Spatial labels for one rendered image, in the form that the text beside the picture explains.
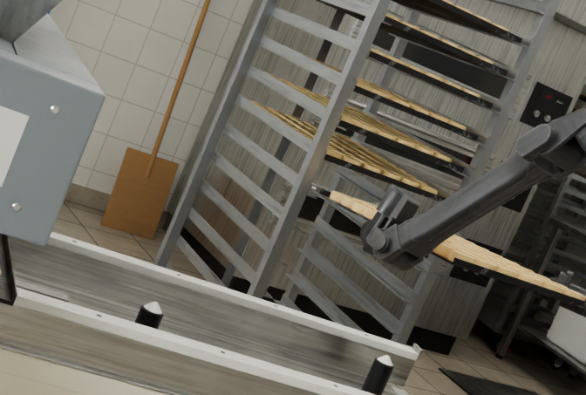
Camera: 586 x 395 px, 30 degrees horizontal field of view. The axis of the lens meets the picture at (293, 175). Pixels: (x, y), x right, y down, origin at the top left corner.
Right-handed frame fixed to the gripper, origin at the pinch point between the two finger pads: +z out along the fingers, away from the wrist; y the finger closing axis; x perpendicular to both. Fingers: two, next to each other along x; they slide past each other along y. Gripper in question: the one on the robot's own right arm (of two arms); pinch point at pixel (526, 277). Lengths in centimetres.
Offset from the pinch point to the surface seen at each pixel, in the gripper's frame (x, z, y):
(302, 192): 2, 56, -3
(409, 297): -31.2, 27.4, -19.8
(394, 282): -38, 34, -19
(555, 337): -388, -2, -57
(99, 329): 135, 34, -15
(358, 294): -47, 43, -27
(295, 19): -30, 85, 37
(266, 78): -32, 88, 19
